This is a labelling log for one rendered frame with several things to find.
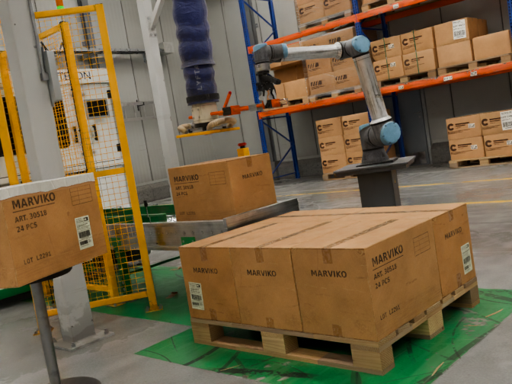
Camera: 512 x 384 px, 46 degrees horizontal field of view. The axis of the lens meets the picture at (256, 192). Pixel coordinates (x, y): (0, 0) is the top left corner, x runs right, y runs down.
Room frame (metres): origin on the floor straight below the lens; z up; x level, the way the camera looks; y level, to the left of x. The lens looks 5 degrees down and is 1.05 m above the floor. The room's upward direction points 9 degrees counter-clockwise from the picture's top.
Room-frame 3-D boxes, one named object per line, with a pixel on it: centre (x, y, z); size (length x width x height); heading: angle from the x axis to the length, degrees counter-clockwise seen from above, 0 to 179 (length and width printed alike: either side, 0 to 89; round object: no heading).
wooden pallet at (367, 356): (3.19, -0.31, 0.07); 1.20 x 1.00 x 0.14; 46
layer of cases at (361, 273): (3.19, -0.31, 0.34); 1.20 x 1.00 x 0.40; 46
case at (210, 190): (4.11, 0.22, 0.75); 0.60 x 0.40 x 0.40; 46
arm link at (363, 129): (4.20, -0.86, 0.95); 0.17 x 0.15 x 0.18; 20
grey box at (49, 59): (3.73, 1.15, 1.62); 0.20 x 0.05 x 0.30; 46
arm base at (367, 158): (4.20, -0.86, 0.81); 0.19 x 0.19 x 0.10
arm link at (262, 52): (3.78, -0.17, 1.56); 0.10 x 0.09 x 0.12; 110
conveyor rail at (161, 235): (4.45, 1.05, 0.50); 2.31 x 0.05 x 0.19; 46
